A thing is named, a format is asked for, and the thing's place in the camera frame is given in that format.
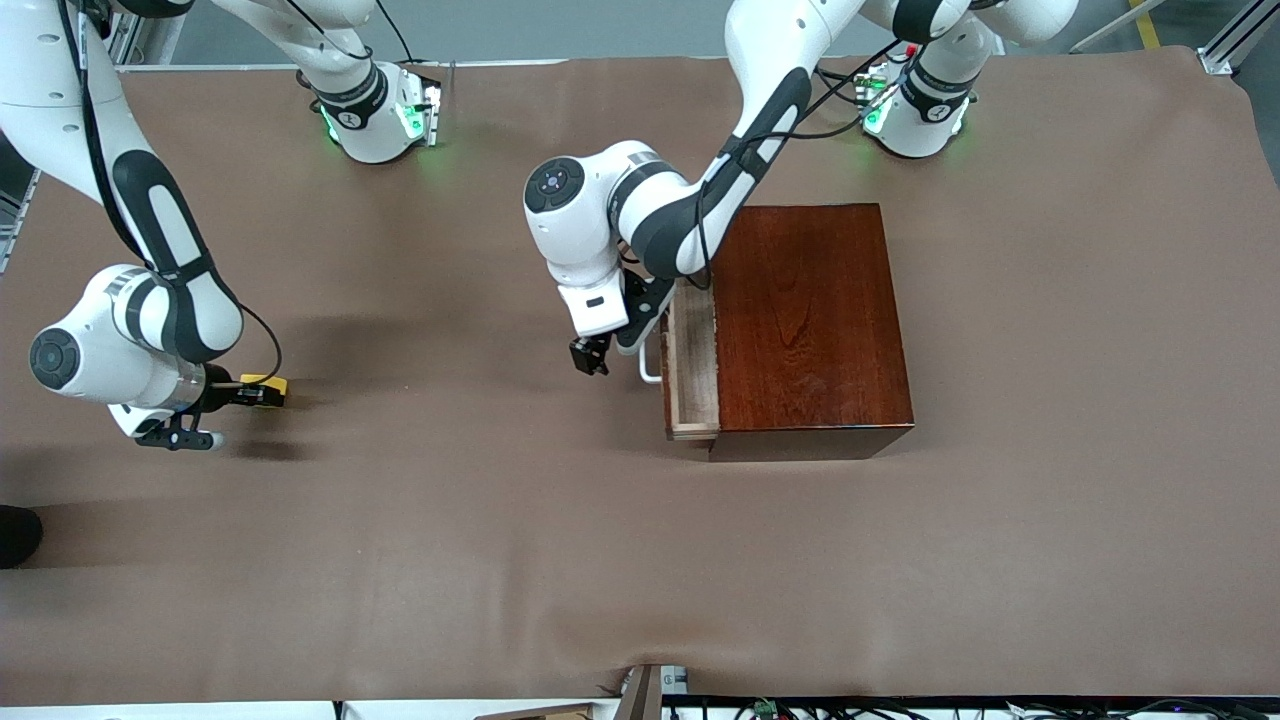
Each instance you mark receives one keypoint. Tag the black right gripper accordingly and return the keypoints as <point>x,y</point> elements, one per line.
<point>221,394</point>

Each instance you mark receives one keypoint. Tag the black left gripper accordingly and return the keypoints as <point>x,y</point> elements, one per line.
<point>589,354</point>

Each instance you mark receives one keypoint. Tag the yellow block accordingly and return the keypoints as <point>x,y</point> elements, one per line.
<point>278,393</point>

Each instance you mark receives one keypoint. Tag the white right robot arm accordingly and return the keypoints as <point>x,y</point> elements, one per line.
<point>90,350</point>

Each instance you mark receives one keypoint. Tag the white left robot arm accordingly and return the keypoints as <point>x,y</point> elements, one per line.
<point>580,230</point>

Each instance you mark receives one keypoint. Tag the brown paper table cover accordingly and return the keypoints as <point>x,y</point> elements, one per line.
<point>400,500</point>

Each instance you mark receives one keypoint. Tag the dark red wooden cabinet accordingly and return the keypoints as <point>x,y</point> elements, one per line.
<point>810,320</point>

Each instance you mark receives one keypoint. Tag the black round object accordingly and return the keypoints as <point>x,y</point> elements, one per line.
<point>15,535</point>

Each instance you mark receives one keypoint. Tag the green connector plug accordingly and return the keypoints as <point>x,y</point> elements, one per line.
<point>768,708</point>

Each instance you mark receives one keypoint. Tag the short aluminium profile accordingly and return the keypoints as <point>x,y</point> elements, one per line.
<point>1225,50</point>

